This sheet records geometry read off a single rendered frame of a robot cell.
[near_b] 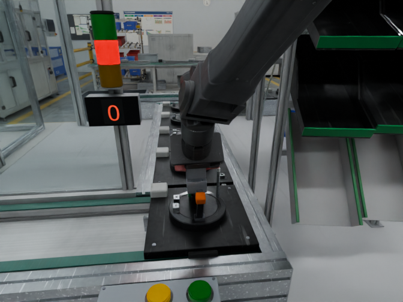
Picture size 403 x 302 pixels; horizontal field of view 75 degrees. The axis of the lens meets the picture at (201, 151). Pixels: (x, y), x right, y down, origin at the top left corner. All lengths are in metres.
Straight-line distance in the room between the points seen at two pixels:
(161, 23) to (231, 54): 10.72
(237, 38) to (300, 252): 0.60
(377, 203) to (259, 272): 0.33
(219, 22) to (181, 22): 1.46
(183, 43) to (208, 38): 3.38
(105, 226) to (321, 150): 0.58
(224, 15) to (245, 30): 10.88
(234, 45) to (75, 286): 0.48
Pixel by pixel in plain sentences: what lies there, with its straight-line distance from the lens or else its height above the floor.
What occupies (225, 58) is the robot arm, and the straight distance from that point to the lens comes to 0.30.
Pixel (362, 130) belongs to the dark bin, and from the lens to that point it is 0.58.
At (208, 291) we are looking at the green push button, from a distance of 0.51.
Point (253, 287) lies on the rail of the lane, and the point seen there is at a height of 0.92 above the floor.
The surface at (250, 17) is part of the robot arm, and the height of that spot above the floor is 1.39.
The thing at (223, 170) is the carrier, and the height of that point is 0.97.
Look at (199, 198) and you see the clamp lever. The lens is 0.54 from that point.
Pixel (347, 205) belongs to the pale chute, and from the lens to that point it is 0.68.
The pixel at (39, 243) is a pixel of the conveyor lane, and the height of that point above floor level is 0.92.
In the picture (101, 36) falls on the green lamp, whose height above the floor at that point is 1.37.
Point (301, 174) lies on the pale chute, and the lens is 0.66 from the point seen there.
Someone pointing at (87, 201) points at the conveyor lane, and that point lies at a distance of 0.81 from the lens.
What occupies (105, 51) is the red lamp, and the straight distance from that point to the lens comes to 0.64.
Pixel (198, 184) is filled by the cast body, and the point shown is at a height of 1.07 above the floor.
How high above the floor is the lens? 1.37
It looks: 24 degrees down
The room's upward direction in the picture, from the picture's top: straight up
